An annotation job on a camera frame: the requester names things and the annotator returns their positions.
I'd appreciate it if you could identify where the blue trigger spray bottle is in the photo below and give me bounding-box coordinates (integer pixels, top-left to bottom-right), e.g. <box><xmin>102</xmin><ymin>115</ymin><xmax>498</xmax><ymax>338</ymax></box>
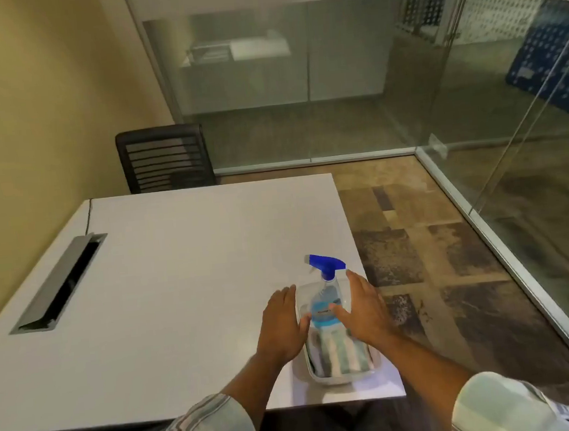
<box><xmin>303</xmin><ymin>250</ymin><xmax>353</xmax><ymax>331</ymax></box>

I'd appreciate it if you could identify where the clear plastic container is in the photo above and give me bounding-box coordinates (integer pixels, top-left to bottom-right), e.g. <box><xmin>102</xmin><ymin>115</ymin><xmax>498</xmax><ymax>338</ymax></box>
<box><xmin>292</xmin><ymin>273</ymin><xmax>385</xmax><ymax>389</ymax></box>

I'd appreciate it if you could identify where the person's left hand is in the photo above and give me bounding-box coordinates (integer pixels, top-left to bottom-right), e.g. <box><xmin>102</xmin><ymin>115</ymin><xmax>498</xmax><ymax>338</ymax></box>
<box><xmin>251</xmin><ymin>283</ymin><xmax>316</xmax><ymax>368</ymax></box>

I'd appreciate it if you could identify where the glass side partition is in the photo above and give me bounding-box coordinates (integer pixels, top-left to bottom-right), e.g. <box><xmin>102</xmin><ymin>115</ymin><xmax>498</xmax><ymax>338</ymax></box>
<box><xmin>401</xmin><ymin>0</ymin><xmax>569</xmax><ymax>374</ymax></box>

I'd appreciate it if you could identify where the thin black cable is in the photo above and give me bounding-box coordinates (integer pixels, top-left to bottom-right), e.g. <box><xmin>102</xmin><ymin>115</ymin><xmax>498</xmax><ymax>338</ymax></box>
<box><xmin>81</xmin><ymin>198</ymin><xmax>96</xmax><ymax>236</ymax></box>

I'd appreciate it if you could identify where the blue perforated panel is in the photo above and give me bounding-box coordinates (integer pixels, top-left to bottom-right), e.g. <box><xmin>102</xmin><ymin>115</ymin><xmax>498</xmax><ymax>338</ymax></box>
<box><xmin>498</xmin><ymin>0</ymin><xmax>569</xmax><ymax>130</ymax></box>

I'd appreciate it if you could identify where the striped right shirt sleeve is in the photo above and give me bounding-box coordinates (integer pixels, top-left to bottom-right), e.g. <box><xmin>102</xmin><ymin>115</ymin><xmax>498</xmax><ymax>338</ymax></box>
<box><xmin>447</xmin><ymin>364</ymin><xmax>569</xmax><ymax>431</ymax></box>

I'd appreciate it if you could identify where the small white glass fitting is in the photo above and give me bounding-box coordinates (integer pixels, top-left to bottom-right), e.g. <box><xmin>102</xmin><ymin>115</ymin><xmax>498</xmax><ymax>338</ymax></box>
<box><xmin>426</xmin><ymin>131</ymin><xmax>450</xmax><ymax>162</ymax></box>

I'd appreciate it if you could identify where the metal table cable tray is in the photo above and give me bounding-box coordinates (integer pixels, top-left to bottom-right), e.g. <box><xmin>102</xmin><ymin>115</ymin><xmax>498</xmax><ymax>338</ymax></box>
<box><xmin>2</xmin><ymin>232</ymin><xmax>116</xmax><ymax>336</ymax></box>

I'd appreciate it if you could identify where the glass partition with metal frame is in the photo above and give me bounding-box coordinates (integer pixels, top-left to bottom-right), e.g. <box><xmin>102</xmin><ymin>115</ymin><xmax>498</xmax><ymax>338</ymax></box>
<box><xmin>124</xmin><ymin>0</ymin><xmax>486</xmax><ymax>182</ymax></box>

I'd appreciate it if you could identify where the black office chair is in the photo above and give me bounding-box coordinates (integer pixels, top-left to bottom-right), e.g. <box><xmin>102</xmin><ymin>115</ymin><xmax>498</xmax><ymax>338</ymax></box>
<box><xmin>114</xmin><ymin>121</ymin><xmax>218</xmax><ymax>196</ymax></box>

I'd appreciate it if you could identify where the person's right forearm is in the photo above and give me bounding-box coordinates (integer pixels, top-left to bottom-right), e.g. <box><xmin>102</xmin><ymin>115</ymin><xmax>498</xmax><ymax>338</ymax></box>
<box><xmin>373</xmin><ymin>325</ymin><xmax>478</xmax><ymax>431</ymax></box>

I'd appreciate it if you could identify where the person's left forearm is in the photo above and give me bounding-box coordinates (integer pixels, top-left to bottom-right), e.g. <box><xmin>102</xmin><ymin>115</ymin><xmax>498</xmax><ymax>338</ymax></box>
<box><xmin>217</xmin><ymin>349</ymin><xmax>290</xmax><ymax>431</ymax></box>

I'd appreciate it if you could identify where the striped folded cloth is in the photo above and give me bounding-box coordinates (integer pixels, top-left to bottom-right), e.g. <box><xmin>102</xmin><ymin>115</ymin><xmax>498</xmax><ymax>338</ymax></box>
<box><xmin>306</xmin><ymin>325</ymin><xmax>377</xmax><ymax>381</ymax></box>

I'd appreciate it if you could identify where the person's right hand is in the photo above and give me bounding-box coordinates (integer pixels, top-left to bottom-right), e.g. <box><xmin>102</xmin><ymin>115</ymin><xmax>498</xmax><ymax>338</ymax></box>
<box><xmin>326</xmin><ymin>266</ymin><xmax>399</xmax><ymax>352</ymax></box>

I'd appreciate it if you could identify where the white perforated panel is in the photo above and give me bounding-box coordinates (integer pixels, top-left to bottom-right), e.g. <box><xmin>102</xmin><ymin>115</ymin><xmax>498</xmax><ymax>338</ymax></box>
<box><xmin>453</xmin><ymin>0</ymin><xmax>548</xmax><ymax>45</ymax></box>

